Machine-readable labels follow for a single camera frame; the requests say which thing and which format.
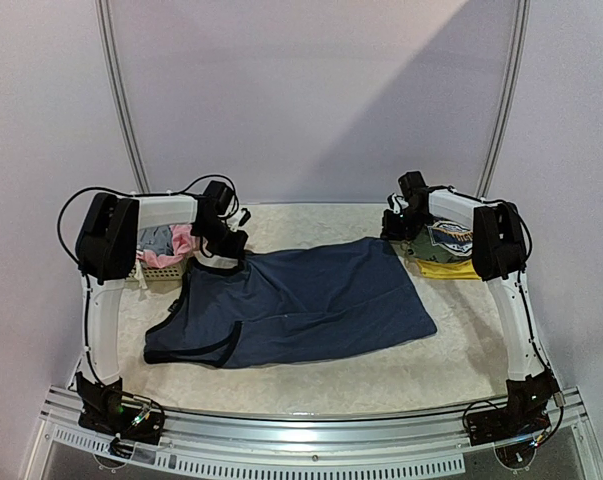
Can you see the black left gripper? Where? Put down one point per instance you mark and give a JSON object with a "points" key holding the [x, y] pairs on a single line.
{"points": [[235, 250]]}

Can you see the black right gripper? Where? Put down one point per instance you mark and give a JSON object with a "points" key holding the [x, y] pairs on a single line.
{"points": [[394, 228]]}

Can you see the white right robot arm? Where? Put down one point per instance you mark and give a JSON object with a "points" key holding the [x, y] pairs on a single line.
{"points": [[500, 252]]}

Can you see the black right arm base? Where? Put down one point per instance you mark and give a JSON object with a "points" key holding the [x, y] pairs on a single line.
{"points": [[525, 411]]}

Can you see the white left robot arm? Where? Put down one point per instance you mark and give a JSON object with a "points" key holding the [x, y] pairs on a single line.
{"points": [[106, 250]]}

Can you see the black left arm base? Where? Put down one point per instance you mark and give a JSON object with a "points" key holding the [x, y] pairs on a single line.
{"points": [[107, 409]]}

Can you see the beige perforated laundry basket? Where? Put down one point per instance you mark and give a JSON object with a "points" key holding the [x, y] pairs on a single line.
{"points": [[146, 273]]}

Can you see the pink garment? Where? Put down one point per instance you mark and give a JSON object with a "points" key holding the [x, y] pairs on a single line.
{"points": [[184, 245]]}

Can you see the green printed folded t-shirt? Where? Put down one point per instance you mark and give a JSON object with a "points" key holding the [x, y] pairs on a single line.
{"points": [[441, 241]]}

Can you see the yellow folded t-shirt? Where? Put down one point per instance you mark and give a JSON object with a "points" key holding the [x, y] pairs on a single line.
{"points": [[447, 271]]}

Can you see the grey garment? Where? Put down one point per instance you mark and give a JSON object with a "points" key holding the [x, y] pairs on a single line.
{"points": [[156, 239]]}

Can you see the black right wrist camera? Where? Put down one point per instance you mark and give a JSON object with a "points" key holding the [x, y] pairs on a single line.
{"points": [[411, 182]]}

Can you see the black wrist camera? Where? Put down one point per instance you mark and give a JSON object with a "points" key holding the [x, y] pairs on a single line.
{"points": [[225, 204], [411, 182]]}

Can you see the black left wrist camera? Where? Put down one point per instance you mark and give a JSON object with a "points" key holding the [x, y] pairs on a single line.
{"points": [[225, 204]]}

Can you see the aluminium front rail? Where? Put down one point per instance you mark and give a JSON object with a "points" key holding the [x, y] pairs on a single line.
{"points": [[425, 444]]}

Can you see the right aluminium frame post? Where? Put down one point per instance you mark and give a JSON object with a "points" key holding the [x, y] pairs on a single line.
{"points": [[506, 99]]}

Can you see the aluminium frame post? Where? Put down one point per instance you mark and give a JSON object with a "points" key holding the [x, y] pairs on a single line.
{"points": [[114, 72], [506, 99]]}

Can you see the left aluminium frame post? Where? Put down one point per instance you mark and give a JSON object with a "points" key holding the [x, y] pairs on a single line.
{"points": [[114, 72]]}

